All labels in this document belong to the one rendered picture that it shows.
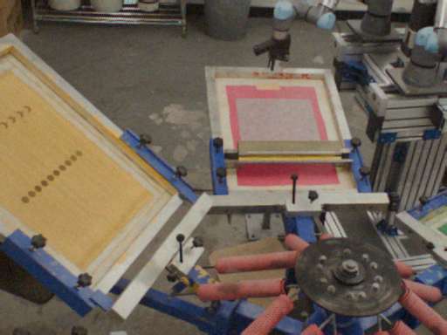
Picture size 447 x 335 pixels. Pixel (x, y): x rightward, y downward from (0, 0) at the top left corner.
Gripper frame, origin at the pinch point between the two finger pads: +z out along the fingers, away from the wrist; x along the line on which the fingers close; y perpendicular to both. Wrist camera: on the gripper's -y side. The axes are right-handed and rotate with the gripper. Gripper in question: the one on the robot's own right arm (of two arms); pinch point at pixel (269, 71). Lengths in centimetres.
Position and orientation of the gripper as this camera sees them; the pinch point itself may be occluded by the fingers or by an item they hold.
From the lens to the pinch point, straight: 306.4
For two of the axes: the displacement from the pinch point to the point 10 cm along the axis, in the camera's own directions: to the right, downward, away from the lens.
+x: -1.4, -7.3, 6.7
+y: 9.8, -0.1, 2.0
